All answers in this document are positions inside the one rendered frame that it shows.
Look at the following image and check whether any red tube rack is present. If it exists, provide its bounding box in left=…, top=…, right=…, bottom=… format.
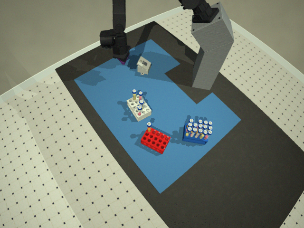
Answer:
left=141, top=128, right=170, bottom=154

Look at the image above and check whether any white tube rack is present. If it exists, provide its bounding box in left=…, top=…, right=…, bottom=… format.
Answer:
left=127, top=95, right=152, bottom=122

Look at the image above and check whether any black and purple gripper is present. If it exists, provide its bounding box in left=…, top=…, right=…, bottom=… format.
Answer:
left=113, top=44, right=131, bottom=65

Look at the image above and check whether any blue bench mat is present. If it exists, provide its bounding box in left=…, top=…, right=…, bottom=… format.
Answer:
left=74, top=39, right=241, bottom=194

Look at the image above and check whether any blue test tube rack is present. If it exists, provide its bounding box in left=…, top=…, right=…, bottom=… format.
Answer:
left=182, top=123, right=208, bottom=145

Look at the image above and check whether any white tube cap with id label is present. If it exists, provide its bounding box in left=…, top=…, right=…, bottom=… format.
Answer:
left=199, top=130, right=208, bottom=139

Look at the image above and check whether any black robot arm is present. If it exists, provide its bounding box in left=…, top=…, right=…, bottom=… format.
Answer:
left=100, top=0, right=219, bottom=55

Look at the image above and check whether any test tube with blue cap and pink liquid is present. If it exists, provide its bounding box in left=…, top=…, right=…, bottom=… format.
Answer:
left=138, top=91, right=143, bottom=100

